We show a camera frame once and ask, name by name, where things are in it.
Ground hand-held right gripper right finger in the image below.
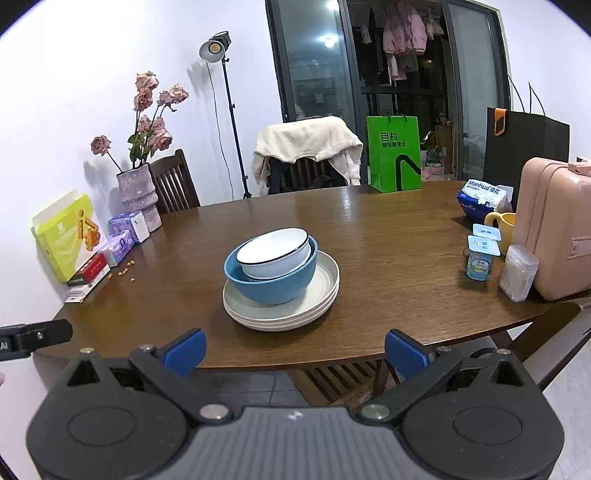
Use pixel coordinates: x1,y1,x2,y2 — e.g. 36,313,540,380
359,329,527,424

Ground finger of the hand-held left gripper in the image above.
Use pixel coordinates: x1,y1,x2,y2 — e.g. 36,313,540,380
13,319,74,354

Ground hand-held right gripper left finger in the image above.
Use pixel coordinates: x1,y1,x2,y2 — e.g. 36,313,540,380
67,329,234,426

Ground blue ribbed bowl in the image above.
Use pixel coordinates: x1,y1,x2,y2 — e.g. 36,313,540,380
224,235,319,306

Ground flat white box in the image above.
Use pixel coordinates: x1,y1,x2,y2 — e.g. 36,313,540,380
63,272,112,305

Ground red box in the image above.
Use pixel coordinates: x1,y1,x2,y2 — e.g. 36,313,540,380
66,253,112,288

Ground yellow-green snack box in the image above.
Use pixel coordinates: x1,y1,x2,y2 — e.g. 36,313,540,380
31,190,102,284

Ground scattered yellow kernels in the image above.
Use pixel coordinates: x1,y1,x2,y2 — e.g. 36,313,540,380
108,261,137,282

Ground purple tissue pack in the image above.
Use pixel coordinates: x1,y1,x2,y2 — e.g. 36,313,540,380
98,231,134,268

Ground purple and white box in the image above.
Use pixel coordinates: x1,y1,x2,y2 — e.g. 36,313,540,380
107,211,151,245

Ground clear cotton swab box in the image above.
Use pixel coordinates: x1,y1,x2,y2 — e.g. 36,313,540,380
499,244,540,304

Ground dark wooden chair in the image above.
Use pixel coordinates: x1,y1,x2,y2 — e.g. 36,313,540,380
270,156,348,195
148,148,202,216
492,300,591,394

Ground yellow mug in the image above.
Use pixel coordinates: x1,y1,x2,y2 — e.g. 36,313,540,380
484,212,517,256

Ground blue tissue pack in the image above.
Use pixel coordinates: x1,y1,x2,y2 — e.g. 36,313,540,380
456,178,515,226

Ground green paper bag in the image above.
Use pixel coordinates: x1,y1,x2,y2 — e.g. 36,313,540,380
366,115,423,194

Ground pink suitcase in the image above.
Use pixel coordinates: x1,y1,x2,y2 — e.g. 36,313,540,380
510,157,591,302

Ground dried pink roses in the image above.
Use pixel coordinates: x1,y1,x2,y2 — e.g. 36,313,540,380
90,71,190,174

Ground black light stand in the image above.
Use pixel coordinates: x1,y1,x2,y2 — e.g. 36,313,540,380
222,56,254,200

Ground cream jacket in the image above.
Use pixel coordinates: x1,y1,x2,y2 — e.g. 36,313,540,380
252,116,365,197

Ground black paper bag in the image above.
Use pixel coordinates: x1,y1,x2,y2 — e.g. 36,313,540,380
482,83,571,186

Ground sliding glass door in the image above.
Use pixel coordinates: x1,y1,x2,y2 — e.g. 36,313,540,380
265,0,512,186

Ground studio light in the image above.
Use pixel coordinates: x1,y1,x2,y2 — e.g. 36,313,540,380
199,31,231,64

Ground hanging pink clothes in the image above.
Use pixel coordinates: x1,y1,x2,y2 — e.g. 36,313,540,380
382,0,447,82

